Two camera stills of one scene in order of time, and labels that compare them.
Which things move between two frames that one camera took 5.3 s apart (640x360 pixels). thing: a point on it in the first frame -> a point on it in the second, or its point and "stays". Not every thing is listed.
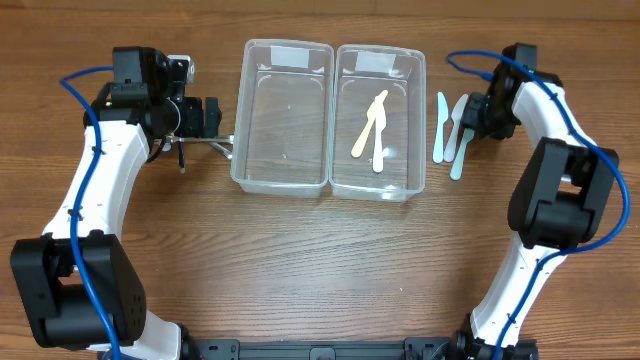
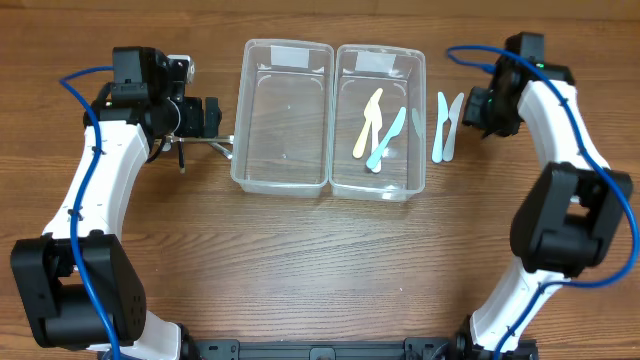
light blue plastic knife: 443,116 stays
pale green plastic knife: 457,168 -> 394,131
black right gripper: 474,112 stays
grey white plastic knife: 455,115 stays
